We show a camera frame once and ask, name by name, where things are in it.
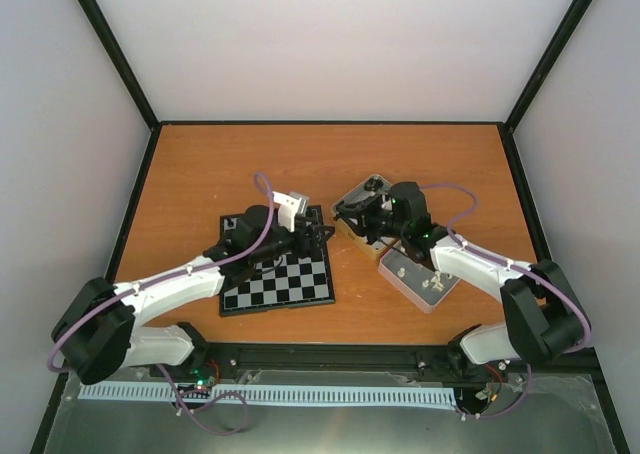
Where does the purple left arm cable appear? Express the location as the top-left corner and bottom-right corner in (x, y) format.
(46, 171), (277, 373)

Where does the black white chess board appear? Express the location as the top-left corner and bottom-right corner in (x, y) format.
(217, 204), (337, 318)

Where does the silver tin lid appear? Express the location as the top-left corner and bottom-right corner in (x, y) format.
(378, 249), (459, 314)

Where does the black frame post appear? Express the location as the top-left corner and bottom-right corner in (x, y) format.
(62, 0), (162, 131)
(503, 0), (611, 131)

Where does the gold metal tin box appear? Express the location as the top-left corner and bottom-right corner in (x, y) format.
(330, 174), (393, 262)

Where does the purple cable loop bottom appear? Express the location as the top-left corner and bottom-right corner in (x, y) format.
(154, 363), (249, 434)

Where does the black chess piece in tin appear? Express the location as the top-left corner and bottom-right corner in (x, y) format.
(364, 178), (383, 192)

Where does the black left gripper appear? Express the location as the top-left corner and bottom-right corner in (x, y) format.
(252, 217), (335, 265)

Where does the light blue cable duct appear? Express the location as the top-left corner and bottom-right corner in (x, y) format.
(78, 381), (456, 410)

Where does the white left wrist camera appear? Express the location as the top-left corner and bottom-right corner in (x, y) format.
(273, 191), (309, 232)

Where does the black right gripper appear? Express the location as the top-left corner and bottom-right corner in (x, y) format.
(338, 193), (408, 246)

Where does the black frame post left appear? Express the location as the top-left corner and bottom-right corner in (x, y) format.
(62, 0), (162, 131)

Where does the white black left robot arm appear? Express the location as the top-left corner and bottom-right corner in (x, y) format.
(47, 205), (335, 385)

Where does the black frame post right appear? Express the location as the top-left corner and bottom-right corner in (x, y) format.
(503, 0), (611, 131)

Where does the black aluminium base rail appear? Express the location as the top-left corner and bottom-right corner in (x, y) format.
(64, 340), (599, 388)

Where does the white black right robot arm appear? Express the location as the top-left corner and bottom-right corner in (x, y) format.
(333, 177), (592, 375)

